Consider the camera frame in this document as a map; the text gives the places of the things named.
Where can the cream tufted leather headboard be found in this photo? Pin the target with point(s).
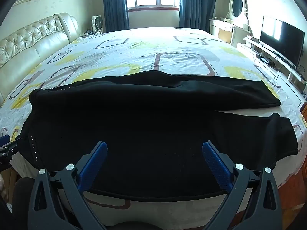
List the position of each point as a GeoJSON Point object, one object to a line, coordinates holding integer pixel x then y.
{"type": "Point", "coordinates": [31, 43]}

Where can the white television stand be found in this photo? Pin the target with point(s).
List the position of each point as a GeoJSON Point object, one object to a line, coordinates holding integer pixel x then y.
{"type": "Point", "coordinates": [285, 74]}

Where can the bed with patterned sheet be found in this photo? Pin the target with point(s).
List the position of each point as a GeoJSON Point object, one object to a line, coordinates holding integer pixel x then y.
{"type": "Point", "coordinates": [168, 57]}

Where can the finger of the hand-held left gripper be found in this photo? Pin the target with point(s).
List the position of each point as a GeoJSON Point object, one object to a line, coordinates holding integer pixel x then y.
{"type": "Point", "coordinates": [7, 152]}

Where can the black set-top box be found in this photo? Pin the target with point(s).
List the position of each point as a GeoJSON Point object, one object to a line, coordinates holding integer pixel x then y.
{"type": "Point", "coordinates": [266, 60]}

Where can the person's leg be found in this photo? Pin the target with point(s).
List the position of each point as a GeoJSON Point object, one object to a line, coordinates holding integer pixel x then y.
{"type": "Point", "coordinates": [22, 194]}
{"type": "Point", "coordinates": [132, 225]}

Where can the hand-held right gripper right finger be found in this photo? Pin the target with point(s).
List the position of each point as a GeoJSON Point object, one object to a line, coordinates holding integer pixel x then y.
{"type": "Point", "coordinates": [214, 161]}

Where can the black flat television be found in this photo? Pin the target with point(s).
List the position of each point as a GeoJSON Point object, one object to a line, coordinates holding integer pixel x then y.
{"type": "Point", "coordinates": [280, 38]}

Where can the white box fan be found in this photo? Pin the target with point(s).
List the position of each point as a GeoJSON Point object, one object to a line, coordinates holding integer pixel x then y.
{"type": "Point", "coordinates": [97, 24]}

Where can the black pants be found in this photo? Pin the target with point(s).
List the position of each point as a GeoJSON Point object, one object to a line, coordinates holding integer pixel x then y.
{"type": "Point", "coordinates": [148, 115]}

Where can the person's left leg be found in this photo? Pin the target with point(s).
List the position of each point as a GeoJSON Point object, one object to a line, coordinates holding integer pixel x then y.
{"type": "Point", "coordinates": [22, 194]}

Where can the white oval vanity mirror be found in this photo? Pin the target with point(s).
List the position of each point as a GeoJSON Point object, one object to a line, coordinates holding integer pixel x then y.
{"type": "Point", "coordinates": [238, 4]}

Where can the white dressing table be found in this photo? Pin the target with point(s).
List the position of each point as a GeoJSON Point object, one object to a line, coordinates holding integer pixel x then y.
{"type": "Point", "coordinates": [223, 31]}

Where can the person's right leg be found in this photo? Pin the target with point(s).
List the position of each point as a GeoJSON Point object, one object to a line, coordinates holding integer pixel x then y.
{"type": "Point", "coordinates": [132, 225]}

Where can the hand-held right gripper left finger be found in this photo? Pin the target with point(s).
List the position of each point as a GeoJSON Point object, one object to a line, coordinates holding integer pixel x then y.
{"type": "Point", "coordinates": [94, 160]}

